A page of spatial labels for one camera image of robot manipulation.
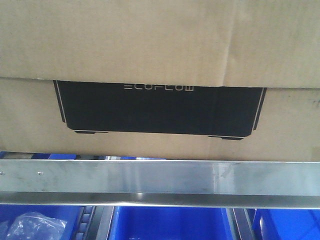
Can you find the brown Ecoflow cardboard box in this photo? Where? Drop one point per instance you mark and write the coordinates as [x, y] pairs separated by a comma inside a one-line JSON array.
[[175, 79]]

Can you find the left metal shelf divider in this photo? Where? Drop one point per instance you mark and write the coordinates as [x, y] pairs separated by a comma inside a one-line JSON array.
[[95, 223]]

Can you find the metal shelf divider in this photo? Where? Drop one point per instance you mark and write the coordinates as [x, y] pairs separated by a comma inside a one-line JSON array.
[[95, 223], [241, 225]]

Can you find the right metal shelf divider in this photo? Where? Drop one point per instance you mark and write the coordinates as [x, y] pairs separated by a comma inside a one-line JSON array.
[[241, 225]]

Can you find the middle blue plastic bin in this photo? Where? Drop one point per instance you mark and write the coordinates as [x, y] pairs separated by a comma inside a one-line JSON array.
[[169, 223]]

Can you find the blue plastic bin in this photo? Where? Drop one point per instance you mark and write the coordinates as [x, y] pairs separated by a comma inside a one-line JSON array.
[[9, 212], [286, 224], [169, 223]]

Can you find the left blue plastic bin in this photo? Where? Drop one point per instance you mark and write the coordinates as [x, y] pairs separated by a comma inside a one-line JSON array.
[[9, 212]]

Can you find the right blue plastic bin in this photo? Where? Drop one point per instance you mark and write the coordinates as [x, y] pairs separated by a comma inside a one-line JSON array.
[[286, 224]]

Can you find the clear plastic bag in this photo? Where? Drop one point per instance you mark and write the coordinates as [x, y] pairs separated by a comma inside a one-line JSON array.
[[36, 226]]

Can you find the metal shelf rail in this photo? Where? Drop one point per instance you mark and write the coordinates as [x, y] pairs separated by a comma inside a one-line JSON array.
[[187, 183]]

